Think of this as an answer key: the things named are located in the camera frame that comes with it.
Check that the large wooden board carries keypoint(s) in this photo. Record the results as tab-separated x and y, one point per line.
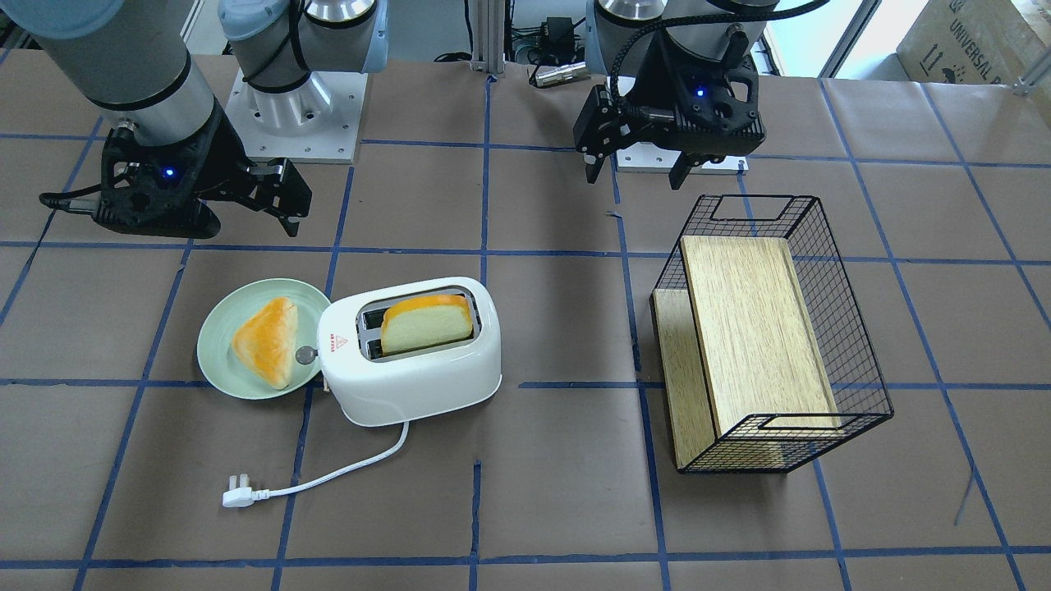
760	355

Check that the silver cylindrical connector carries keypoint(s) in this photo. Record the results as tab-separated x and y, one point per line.
562	74

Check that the triangular bread on plate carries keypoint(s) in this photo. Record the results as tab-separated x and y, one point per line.
265	343

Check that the white two-slot toaster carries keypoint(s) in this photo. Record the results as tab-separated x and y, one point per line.
377	390

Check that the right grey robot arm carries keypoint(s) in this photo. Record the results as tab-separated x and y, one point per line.
121	58

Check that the bread slice in toaster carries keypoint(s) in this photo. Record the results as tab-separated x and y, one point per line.
425	321

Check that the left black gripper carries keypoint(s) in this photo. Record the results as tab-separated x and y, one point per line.
659	85

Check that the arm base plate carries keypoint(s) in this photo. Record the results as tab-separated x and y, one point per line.
317	123
649	158

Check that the cardboard box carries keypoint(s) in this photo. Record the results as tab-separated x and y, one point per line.
975	42

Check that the aluminium frame post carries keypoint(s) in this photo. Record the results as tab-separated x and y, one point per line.
488	20

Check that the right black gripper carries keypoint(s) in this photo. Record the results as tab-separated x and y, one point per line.
220	158

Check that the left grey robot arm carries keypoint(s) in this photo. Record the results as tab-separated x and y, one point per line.
619	31

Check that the black power adapter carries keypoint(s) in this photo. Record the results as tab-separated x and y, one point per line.
558	34

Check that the light green plate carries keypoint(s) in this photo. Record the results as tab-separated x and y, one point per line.
216	357

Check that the black wire basket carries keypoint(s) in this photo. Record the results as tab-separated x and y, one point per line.
852	367

